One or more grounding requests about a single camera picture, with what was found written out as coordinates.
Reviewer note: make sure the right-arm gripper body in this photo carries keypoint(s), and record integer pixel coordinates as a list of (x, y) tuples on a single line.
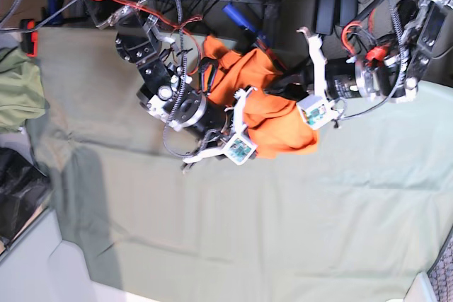
[(213, 124)]

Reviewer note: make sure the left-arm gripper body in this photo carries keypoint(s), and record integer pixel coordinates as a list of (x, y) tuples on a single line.
[(337, 80)]

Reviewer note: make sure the orange T-shirt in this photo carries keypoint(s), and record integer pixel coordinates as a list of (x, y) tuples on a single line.
[(274, 123)]

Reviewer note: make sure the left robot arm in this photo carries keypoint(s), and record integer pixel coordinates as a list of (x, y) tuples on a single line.
[(379, 53)]

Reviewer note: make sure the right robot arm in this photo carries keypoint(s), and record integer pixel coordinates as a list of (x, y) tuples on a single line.
[(150, 35)]

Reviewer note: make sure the black power adapter brick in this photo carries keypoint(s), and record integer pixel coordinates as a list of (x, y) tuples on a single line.
[(324, 17)]

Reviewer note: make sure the blue red bar clamp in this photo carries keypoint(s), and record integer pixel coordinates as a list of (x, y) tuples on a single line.
[(253, 35)]

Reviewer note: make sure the green table cloth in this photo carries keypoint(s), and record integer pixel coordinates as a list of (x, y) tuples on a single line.
[(354, 221)]

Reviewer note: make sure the black plastic bag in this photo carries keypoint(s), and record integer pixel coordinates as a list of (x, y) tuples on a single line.
[(23, 189)]

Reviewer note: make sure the olive green garment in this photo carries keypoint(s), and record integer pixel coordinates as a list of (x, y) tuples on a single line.
[(22, 94)]

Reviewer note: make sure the red black corner clamp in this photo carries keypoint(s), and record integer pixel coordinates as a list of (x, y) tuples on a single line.
[(29, 43)]

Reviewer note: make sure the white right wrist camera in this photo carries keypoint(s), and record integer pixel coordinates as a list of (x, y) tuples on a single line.
[(239, 149)]

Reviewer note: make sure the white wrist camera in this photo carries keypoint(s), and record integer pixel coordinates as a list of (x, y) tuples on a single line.
[(316, 111), (239, 149)]

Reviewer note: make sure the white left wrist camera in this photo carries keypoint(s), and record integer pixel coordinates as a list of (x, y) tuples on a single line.
[(316, 111)]

